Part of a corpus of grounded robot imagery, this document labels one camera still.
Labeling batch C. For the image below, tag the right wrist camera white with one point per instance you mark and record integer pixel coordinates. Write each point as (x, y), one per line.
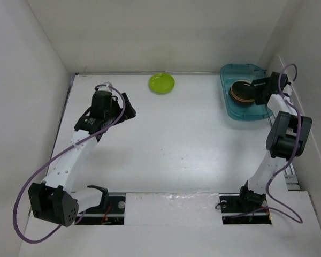
(288, 90)

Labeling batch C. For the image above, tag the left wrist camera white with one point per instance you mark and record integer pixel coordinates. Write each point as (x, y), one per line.
(106, 86)

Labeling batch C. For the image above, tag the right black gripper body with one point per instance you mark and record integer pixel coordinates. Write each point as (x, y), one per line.
(259, 92)

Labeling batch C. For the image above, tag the metal rail front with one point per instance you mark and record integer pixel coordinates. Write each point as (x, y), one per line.
(154, 209)

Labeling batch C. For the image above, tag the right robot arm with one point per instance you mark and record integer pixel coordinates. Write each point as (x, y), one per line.
(286, 140)

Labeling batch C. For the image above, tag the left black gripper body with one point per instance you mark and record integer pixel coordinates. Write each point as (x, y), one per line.
(113, 115)

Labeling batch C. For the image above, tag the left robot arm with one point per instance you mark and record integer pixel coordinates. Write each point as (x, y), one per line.
(53, 199)

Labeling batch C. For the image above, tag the cream plate small flowers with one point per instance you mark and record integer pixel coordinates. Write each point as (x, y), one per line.
(240, 100)

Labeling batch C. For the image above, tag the metal rail right side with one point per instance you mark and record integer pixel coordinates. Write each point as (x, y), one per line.
(291, 179)

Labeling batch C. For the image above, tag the green plate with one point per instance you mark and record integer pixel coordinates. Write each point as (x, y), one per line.
(161, 83)

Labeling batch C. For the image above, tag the teal transparent plastic bin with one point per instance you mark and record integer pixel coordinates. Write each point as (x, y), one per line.
(231, 73)

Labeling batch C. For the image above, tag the black plate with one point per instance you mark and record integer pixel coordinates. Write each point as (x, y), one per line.
(243, 89)

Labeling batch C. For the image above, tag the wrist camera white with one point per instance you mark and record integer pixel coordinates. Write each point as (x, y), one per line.
(106, 86)
(288, 90)

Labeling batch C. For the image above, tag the metal rail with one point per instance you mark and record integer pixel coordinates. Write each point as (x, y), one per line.
(154, 209)
(291, 179)

